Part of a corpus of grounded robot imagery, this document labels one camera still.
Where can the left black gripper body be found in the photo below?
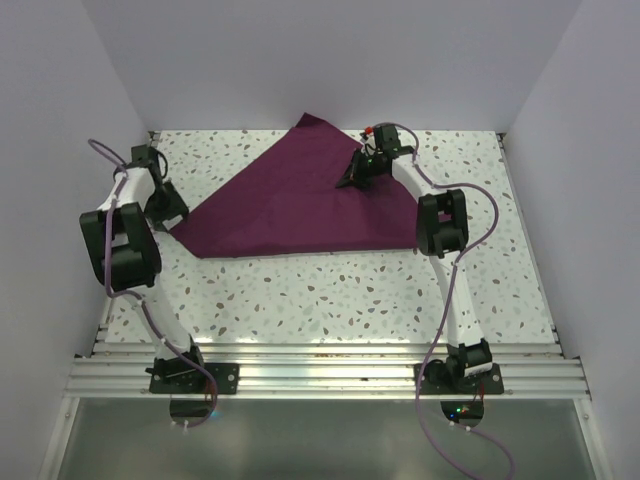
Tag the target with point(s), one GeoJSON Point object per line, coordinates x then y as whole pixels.
{"type": "Point", "coordinates": [164, 204]}

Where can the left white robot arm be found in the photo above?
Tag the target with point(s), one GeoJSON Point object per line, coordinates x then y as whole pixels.
{"type": "Point", "coordinates": [126, 260]}

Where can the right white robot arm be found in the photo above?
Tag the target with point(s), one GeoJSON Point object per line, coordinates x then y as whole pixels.
{"type": "Point", "coordinates": [442, 235]}

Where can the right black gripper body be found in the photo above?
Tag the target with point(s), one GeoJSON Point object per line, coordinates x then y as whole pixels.
{"type": "Point", "coordinates": [378, 172]}

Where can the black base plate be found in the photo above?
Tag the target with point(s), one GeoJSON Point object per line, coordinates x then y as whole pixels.
{"type": "Point", "coordinates": [437, 380]}
{"type": "Point", "coordinates": [225, 375]}

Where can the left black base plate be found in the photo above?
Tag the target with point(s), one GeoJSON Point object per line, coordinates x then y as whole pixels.
{"type": "Point", "coordinates": [225, 375]}

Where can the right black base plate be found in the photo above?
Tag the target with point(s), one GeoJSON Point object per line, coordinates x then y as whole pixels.
{"type": "Point", "coordinates": [437, 380]}

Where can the purple cloth mat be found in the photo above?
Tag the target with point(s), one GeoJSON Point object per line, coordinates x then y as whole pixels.
{"type": "Point", "coordinates": [287, 202]}

